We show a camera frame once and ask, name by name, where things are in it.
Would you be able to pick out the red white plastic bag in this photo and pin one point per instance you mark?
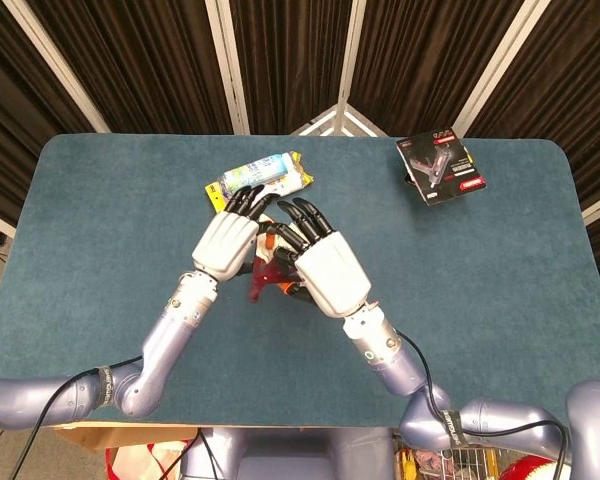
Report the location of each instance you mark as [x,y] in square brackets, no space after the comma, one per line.
[140,462]

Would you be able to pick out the brown pleated screen panel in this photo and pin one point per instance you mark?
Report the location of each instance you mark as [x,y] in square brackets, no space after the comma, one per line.
[20,100]
[145,65]
[420,60]
[290,50]
[570,90]

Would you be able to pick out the lavender robot torso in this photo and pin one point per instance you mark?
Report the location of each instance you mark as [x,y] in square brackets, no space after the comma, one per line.
[280,450]

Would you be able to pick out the blue white wrapped roll pack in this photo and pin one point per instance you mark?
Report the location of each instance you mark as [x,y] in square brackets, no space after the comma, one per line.
[255,172]

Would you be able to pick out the black blister card package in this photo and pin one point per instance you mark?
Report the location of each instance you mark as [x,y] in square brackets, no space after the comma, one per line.
[440,165]

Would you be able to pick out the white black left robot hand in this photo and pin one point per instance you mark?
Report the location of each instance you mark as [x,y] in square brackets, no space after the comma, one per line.
[225,245]

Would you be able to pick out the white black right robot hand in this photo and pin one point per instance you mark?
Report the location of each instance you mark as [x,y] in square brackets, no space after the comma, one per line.
[335,275]

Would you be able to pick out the red wooden folding paper fan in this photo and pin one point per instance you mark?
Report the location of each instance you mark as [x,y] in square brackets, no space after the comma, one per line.
[260,280]

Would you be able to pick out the brown cardboard box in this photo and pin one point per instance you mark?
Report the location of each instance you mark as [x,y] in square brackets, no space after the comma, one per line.
[105,437]

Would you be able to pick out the lavender left robot arm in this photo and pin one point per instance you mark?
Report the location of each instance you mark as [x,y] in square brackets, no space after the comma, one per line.
[165,345]

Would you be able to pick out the white roll pack yellow ends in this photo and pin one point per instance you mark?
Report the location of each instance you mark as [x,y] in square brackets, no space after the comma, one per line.
[300,175]

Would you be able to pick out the lavender right robot arm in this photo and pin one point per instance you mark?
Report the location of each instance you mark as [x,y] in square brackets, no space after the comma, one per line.
[405,370]

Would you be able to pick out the blue felt table cover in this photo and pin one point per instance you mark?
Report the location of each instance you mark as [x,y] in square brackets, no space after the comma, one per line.
[105,225]

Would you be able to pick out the red white round object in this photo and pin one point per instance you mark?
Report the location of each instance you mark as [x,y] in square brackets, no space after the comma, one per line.
[525,470]

